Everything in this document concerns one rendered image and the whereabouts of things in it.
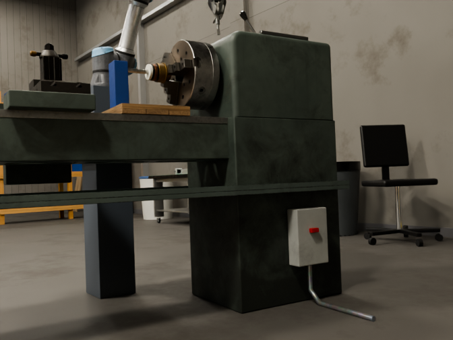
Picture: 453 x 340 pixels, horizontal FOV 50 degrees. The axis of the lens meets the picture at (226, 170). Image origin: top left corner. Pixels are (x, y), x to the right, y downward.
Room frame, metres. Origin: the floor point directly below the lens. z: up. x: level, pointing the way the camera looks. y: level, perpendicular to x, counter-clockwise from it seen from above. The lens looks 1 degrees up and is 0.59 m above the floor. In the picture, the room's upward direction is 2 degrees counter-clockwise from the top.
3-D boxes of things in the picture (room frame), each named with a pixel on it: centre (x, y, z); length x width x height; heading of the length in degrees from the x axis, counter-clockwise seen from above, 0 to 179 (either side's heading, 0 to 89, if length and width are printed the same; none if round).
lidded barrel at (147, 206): (7.84, 1.12, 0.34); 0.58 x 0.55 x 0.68; 37
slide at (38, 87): (1.98, 0.69, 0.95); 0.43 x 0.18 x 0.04; 31
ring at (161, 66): (2.21, 0.28, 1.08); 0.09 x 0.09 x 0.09; 31
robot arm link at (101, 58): (2.66, 0.65, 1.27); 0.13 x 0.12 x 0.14; 145
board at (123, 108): (2.16, 0.37, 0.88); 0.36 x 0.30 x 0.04; 31
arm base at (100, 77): (2.66, 0.65, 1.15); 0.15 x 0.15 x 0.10
